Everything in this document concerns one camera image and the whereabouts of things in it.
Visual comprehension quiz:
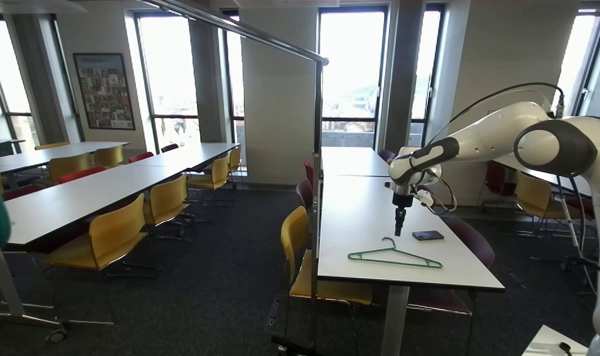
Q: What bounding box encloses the window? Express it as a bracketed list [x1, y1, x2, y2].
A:
[133, 10, 202, 151]
[554, 9, 600, 117]
[408, 4, 446, 147]
[0, 15, 41, 151]
[317, 5, 389, 149]
[222, 9, 246, 146]

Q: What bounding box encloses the framed photo poster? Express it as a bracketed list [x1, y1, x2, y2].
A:
[73, 52, 137, 131]

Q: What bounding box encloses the green coat hanger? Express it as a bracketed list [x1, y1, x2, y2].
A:
[348, 237, 444, 269]

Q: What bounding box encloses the long white table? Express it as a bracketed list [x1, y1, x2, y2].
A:
[0, 142, 240, 343]
[0, 141, 131, 175]

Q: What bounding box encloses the metal rack rod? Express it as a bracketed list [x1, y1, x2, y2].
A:
[145, 0, 329, 66]

